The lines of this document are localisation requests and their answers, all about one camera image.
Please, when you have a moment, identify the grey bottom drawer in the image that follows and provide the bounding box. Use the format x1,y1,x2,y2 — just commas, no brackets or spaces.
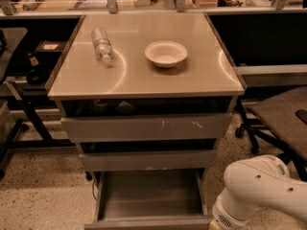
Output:
84,169,212,230

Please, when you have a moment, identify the grey drawer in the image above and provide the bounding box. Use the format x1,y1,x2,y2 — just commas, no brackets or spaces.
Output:
78,139,217,172
61,97,234,143
84,169,212,230

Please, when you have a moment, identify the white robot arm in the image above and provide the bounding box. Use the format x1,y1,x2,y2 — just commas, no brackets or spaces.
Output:
209,155,307,230

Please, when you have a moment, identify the grey drawer cabinet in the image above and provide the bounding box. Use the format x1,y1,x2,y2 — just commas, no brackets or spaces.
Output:
44,11,248,184

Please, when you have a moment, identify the grey middle drawer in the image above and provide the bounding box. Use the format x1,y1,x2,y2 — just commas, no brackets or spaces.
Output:
78,139,217,172

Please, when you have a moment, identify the grey top drawer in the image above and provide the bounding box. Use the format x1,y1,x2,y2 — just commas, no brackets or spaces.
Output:
61,97,234,143

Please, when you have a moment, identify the white bowl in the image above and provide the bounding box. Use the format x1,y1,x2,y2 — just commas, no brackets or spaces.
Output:
145,41,187,69

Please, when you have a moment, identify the clear plastic water bottle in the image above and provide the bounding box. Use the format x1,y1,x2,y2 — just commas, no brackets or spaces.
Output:
91,27,113,63

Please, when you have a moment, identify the black box with label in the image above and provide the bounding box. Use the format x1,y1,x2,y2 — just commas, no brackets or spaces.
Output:
35,40,66,53

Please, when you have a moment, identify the office chair on right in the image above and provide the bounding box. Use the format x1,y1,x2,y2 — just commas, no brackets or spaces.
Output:
235,86,307,181

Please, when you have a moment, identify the black cable on floor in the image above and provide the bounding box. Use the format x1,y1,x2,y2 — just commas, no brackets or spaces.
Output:
91,179,98,201

